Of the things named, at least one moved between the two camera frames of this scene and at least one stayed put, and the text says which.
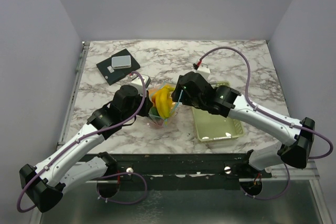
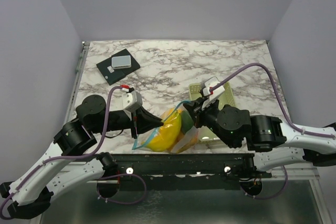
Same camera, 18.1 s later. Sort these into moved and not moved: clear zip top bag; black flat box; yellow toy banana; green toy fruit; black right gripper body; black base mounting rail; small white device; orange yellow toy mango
Moved: yellow toy banana; black right gripper body; green toy fruit; orange yellow toy mango; clear zip top bag
Not moved: small white device; black base mounting rail; black flat box
